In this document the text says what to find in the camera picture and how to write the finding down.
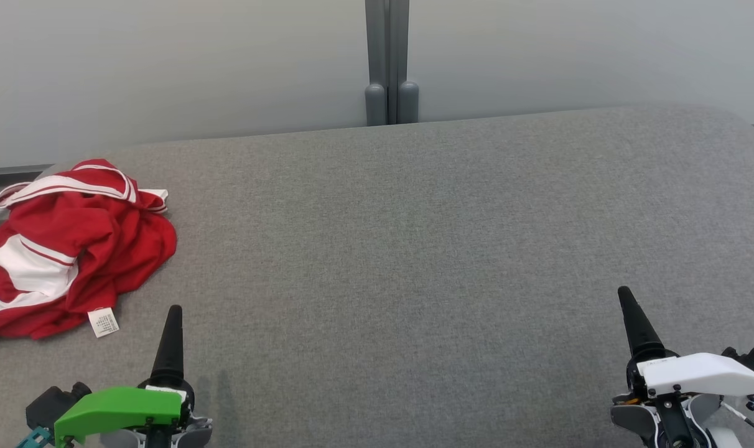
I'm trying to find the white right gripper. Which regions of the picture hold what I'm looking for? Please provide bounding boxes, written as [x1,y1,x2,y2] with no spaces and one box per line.
[617,286,754,411]

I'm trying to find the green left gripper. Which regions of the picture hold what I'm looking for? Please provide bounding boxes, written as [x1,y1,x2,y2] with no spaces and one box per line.
[54,304,195,447]

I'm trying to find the red jersey with white trim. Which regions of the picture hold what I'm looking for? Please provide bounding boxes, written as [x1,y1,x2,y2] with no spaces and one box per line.
[0,159,169,347]

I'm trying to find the grey partition post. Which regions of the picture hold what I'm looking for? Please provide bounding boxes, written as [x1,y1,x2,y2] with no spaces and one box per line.
[388,0,420,124]
[365,0,388,126]

